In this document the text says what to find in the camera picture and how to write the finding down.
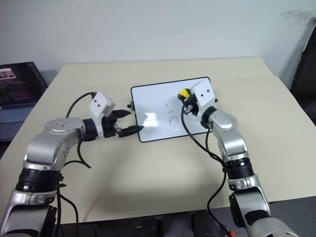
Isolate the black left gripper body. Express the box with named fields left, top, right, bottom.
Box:
left=101, top=115, right=120, bottom=138

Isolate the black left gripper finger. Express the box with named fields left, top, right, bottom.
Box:
left=111, top=109, right=131, bottom=119
left=118, top=125, right=144, bottom=138

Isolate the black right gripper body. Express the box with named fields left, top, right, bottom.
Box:
left=183, top=95, right=199, bottom=116

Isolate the yellow whiteboard eraser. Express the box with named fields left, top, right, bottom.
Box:
left=178, top=88, right=192, bottom=100

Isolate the black-framed small whiteboard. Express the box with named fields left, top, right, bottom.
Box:
left=130, top=77, right=218, bottom=144

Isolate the open dark laptop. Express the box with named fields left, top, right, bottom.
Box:
left=0, top=61, right=49, bottom=124

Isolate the dark rounded shape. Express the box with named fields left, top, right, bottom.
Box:
left=190, top=209, right=224, bottom=237

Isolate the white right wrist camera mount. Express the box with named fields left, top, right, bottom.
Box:
left=190, top=82, right=216, bottom=117

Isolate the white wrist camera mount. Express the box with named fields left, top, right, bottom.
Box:
left=88, top=91, right=116, bottom=137
left=190, top=82, right=216, bottom=117

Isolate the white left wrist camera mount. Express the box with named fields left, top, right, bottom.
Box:
left=88, top=91, right=116, bottom=137

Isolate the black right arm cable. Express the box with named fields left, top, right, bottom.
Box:
left=180, top=103, right=229, bottom=236

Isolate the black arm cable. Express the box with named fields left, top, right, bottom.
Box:
left=56, top=91, right=97, bottom=237
left=180, top=103, right=229, bottom=236

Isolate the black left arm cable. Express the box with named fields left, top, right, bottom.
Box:
left=56, top=91, right=97, bottom=237

